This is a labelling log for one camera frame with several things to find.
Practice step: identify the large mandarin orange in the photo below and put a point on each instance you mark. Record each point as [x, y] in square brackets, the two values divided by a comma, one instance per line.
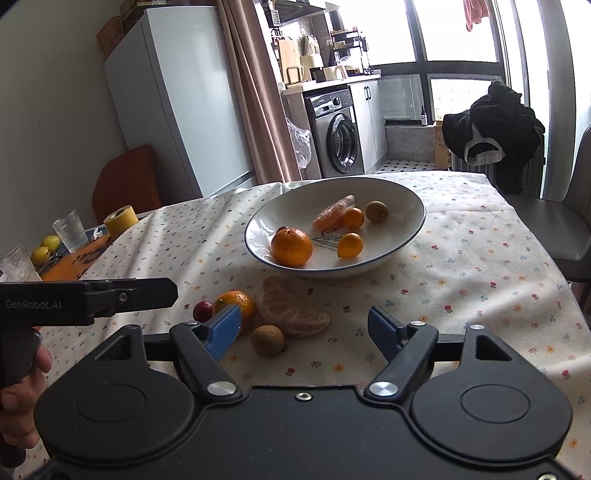
[292, 249]

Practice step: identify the yellow tape roll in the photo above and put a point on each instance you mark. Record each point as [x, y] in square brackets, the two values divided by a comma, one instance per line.
[121, 222]

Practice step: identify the grey radiator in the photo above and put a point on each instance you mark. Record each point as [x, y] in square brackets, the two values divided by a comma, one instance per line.
[535, 175]

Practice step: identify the tall clear glass cup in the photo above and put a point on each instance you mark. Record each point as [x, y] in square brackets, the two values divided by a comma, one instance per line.
[16, 267]

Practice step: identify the black clothing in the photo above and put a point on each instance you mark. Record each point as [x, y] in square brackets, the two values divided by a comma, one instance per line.
[508, 129]

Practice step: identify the person's left hand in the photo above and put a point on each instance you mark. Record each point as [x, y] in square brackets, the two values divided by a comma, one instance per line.
[18, 401]

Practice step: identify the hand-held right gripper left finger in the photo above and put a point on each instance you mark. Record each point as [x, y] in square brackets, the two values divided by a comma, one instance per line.
[224, 330]

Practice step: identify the white bowl with dark rim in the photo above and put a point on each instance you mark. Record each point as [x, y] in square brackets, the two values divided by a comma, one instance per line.
[401, 217]

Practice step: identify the brown wooden chair back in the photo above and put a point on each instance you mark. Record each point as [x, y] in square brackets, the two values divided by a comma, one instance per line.
[124, 184]

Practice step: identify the brown kiwi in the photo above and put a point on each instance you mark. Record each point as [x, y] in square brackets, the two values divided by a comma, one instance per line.
[376, 212]
[268, 340]

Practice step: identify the large peeled pomelo segment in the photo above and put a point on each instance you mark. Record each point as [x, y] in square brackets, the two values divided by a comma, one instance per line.
[291, 311]

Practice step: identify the white refrigerator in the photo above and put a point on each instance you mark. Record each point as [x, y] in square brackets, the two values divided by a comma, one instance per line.
[175, 101]

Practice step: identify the red hanging cloth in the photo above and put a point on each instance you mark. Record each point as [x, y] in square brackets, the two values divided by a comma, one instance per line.
[475, 14]

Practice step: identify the orange kumquat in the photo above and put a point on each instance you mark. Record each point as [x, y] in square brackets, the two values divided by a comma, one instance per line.
[350, 245]
[353, 218]

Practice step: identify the kitchen countertop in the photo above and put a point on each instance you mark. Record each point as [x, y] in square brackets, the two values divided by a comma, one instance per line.
[295, 87]

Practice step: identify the range hood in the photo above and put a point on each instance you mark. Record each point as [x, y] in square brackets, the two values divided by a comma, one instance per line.
[295, 9]

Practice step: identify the small dark bottle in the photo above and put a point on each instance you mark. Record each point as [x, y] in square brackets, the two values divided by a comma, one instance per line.
[423, 116]

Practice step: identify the brown cardboard box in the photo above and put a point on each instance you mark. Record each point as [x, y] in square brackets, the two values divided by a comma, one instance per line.
[442, 143]

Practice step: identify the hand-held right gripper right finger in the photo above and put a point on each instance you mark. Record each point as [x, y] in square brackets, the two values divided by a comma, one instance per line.
[383, 330]

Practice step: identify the short clear glass cup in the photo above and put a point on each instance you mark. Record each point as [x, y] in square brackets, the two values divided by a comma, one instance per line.
[69, 230]

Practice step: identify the pink curtain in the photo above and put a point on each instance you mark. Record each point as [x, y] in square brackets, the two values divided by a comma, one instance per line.
[249, 92]

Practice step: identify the small pink pomelo segment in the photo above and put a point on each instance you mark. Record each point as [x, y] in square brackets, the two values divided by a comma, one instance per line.
[330, 214]

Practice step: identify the cream countertop appliance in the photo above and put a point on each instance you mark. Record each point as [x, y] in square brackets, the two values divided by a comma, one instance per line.
[311, 63]

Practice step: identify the wooden cutting board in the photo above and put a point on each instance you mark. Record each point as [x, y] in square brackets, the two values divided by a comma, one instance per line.
[288, 55]

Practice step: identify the black dish rack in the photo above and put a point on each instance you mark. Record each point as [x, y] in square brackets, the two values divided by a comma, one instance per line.
[351, 41]

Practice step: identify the grey chair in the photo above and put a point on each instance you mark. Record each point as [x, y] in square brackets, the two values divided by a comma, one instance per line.
[540, 221]

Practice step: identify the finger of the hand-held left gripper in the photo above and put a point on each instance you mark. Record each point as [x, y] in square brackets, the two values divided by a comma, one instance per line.
[147, 293]

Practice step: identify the grey washing machine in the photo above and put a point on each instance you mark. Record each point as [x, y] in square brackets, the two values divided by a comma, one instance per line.
[341, 143]

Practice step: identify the clear plastic bag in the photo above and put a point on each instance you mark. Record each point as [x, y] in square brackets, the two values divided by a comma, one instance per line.
[300, 143]

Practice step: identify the white base cabinet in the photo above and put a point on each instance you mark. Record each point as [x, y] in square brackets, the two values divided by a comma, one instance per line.
[371, 129]

